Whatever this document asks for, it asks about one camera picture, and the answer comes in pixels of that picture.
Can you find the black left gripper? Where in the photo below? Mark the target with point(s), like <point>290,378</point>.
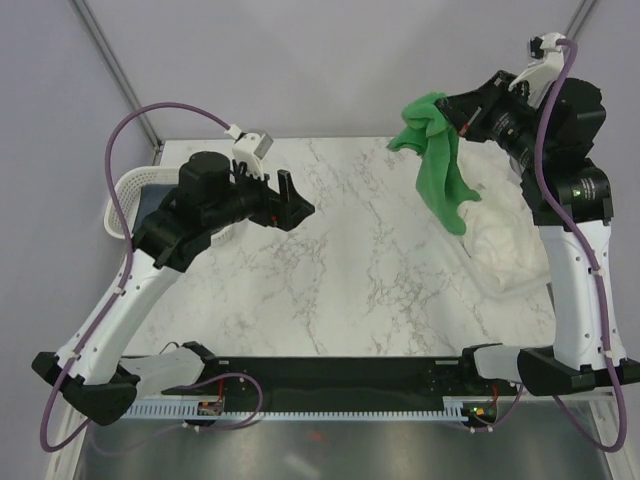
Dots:
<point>286,209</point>

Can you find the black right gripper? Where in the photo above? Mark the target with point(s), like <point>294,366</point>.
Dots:
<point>470,112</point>

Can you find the green towel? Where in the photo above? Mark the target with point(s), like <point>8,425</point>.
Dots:
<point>435,141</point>

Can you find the dark blue towel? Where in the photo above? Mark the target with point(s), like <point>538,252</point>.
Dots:
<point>151,196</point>

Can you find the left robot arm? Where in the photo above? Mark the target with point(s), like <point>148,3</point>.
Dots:
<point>213,192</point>

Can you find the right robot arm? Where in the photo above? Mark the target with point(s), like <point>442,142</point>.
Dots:
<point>570,200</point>

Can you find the white fluffy towel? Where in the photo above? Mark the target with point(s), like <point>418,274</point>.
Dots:
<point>500,235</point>

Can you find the white perforated basket left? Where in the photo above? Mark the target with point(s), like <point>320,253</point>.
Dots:
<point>128,193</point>

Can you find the white perforated basket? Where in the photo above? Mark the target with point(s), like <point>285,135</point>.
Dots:
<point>489,284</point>
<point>128,193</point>

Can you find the white perforated basket right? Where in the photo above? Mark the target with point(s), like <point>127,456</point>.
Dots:
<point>489,284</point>

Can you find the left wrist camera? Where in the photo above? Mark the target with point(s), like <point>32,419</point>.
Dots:
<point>249,149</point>

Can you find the right aluminium frame post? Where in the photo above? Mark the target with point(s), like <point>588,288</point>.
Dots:
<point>575,20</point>

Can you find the aluminium frame post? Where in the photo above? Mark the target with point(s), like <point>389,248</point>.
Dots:
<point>575,20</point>
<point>95,32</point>

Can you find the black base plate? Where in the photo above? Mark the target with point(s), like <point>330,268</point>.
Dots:
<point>358,382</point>

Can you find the white slotted cable duct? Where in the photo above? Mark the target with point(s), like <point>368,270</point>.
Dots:
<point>194,408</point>

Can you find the left aluminium frame post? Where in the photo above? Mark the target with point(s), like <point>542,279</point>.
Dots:
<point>95,32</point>

